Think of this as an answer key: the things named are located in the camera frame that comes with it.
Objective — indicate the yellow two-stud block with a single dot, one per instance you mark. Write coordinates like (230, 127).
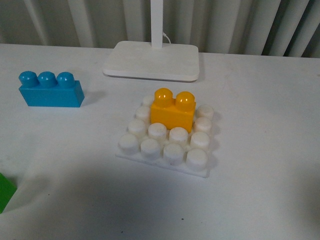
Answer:
(173, 112)

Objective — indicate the blue three-stud block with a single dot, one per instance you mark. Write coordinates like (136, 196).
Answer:
(48, 90)

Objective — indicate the green block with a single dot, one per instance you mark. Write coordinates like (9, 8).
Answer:
(7, 190)

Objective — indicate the white desk lamp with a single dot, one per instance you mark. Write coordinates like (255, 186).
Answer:
(154, 60)

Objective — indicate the grey pleated curtain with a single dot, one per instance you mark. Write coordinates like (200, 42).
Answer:
(289, 28)

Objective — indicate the white studded base plate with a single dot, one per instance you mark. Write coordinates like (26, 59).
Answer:
(173, 149)

